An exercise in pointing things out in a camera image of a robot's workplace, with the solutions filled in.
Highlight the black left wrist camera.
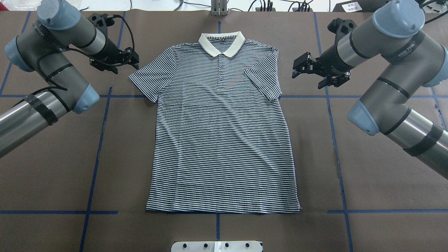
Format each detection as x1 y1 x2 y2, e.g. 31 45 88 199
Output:
87 13 115 28

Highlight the orange black connector strip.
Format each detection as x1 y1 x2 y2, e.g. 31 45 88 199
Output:
248 0 314 12

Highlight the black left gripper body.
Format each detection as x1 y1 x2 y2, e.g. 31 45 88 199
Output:
90 47 136 68

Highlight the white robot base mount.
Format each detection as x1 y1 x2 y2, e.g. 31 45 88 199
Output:
171 240 264 252

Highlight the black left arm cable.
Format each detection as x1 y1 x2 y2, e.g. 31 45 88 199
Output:
35 14 137 91

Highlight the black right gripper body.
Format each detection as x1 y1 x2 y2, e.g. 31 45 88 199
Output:
292 52 350 81

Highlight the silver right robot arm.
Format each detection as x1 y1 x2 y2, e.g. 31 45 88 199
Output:
292 0 448 178

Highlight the navy white striped polo shirt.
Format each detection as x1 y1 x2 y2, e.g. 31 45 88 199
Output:
128 31 301 214

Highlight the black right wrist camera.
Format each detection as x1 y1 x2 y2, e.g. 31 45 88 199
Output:
327 18 357 38

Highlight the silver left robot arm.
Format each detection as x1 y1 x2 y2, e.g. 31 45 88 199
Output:
0 0 139 156

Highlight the black box with label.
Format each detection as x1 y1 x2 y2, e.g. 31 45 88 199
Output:
331 0 389 13

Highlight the aluminium frame post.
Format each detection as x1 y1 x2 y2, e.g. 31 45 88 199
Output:
211 0 228 16

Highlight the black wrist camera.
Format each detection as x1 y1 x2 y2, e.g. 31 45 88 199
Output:
327 18 357 38
87 13 115 28

